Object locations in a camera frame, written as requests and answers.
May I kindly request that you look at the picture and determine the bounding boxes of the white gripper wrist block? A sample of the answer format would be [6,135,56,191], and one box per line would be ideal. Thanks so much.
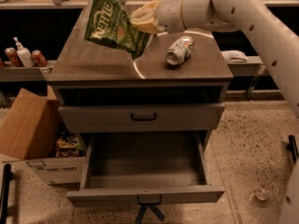
[156,0,186,34]

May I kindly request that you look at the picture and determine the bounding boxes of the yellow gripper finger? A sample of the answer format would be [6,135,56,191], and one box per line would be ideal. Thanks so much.
[132,20,163,34]
[130,0,159,21]

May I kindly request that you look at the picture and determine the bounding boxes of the green jalapeno chip bag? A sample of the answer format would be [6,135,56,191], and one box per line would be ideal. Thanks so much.
[82,0,151,60]

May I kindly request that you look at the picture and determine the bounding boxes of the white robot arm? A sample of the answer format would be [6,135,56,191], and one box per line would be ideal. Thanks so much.
[130,0,299,116]

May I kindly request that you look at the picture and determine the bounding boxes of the grey drawer cabinet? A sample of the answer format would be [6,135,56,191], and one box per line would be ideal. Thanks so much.
[47,5,234,135]

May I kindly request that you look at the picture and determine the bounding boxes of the closed top drawer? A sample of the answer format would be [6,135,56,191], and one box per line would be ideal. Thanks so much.
[59,103,224,133]

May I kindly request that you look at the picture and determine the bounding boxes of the open middle drawer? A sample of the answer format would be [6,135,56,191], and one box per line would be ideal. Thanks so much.
[67,131,224,207]

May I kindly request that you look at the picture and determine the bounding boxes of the crushed green soda can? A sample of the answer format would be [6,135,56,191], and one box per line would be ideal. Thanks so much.
[165,35,194,66]

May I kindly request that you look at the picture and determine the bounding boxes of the folded white cloth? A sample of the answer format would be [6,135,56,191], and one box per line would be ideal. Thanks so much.
[221,50,249,63]

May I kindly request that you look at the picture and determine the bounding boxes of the grey side shelf right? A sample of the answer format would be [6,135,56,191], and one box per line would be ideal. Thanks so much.
[228,56,269,77]

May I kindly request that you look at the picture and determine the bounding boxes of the grey side shelf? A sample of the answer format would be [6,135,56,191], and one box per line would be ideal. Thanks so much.
[228,56,269,77]
[0,60,56,82]

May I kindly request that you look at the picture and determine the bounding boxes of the red soda can right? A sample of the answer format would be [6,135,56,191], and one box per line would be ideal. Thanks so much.
[32,49,48,67]

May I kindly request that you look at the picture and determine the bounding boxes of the red soda can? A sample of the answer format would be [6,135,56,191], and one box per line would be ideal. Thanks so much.
[5,48,22,67]
[32,49,48,67]

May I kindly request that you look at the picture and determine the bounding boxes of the grey side shelf left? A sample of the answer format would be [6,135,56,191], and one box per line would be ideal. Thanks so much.
[0,60,56,82]

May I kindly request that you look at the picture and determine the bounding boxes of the white pump bottle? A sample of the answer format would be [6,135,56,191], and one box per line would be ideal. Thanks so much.
[14,37,35,67]

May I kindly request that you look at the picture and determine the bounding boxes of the red soda can left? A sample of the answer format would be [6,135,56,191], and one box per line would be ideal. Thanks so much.
[5,48,22,67]

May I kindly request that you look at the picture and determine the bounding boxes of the snack bags in box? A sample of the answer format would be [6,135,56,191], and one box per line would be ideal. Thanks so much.
[55,134,83,158]

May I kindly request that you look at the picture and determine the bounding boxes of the cardboard box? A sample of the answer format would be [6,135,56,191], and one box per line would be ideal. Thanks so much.
[0,89,84,185]

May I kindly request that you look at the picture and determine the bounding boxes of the black bar right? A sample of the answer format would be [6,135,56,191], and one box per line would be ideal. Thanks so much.
[287,135,299,162]

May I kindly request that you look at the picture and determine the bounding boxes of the black bar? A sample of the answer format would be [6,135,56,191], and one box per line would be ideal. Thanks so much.
[287,135,299,162]
[0,163,13,224]

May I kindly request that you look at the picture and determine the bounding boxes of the black bar left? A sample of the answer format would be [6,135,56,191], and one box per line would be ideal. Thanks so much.
[0,163,13,224]

